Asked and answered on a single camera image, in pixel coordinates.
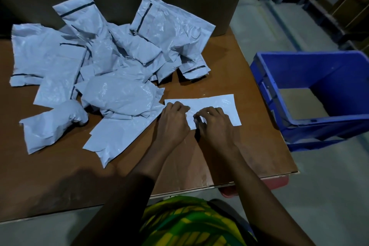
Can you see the person's left hand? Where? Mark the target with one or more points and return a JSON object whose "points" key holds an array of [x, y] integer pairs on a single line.
{"points": [[172, 127]]}

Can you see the person's right hand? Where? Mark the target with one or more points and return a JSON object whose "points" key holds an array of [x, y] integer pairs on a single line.
{"points": [[216, 133]]}

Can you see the person's right fingers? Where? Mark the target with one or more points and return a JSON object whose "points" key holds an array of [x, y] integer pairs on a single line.
{"points": [[206, 113]]}

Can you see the person's left fingers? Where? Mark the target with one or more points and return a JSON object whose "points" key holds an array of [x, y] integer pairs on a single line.
{"points": [[178, 107]]}

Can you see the white mailer sheet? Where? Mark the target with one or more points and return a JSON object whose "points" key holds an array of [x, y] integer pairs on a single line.
{"points": [[214, 103]]}

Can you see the person's right forearm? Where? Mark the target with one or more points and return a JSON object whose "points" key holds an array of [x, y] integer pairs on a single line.
{"points": [[256, 196]]}

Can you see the person's left forearm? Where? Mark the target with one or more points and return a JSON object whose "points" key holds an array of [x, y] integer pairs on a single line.
{"points": [[135, 191]]}

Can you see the pile of grey poly bags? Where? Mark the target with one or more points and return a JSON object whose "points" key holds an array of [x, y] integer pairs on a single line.
{"points": [[115, 81]]}

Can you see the red plastic stool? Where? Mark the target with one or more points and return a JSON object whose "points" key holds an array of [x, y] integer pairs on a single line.
{"points": [[276, 183]]}

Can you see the green yellow patterned garment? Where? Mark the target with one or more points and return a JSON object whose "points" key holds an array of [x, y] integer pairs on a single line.
{"points": [[187, 222]]}

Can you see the blue plastic crate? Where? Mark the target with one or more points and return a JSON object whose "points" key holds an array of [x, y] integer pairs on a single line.
{"points": [[343, 81]]}

